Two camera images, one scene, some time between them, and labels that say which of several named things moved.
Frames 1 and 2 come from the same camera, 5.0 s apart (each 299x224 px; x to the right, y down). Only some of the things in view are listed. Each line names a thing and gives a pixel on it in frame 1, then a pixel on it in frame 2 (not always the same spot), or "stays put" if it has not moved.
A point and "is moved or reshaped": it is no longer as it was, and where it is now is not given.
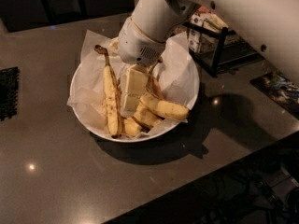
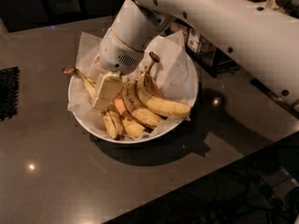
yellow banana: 144,115 stays put
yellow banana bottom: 130,127 stays put
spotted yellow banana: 111,97 is moved or reshaped
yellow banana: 167,109 stays put
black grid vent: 8,92 stays put
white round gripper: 135,47 → 118,56
